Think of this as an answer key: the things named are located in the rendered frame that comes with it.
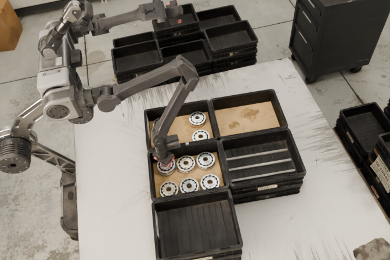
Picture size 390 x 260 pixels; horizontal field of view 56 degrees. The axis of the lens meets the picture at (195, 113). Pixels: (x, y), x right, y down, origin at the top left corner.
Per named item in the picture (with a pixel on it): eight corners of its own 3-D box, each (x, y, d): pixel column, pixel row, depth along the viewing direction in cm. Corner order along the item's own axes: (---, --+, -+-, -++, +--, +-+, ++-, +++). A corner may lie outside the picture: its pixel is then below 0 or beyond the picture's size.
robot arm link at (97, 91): (88, 89, 159) (88, 96, 155) (111, 83, 160) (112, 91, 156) (94, 104, 165) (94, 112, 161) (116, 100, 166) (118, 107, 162)
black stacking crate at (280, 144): (230, 197, 193) (230, 187, 185) (219, 151, 212) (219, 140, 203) (303, 184, 195) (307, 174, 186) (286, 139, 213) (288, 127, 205)
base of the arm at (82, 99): (78, 103, 165) (69, 85, 155) (96, 98, 165) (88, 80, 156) (79, 117, 159) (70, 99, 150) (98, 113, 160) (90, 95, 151)
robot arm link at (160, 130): (184, 63, 164) (190, 76, 156) (195, 66, 166) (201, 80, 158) (148, 132, 186) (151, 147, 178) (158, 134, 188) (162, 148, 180)
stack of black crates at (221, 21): (202, 60, 357) (201, 32, 330) (195, 40, 375) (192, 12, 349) (242, 50, 360) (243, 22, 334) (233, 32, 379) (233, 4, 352)
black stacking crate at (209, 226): (160, 270, 173) (156, 262, 164) (155, 211, 192) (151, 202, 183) (242, 255, 175) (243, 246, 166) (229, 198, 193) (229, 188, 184)
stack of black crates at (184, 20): (162, 68, 353) (155, 31, 318) (156, 48, 372) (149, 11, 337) (202, 59, 357) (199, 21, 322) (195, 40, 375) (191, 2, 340)
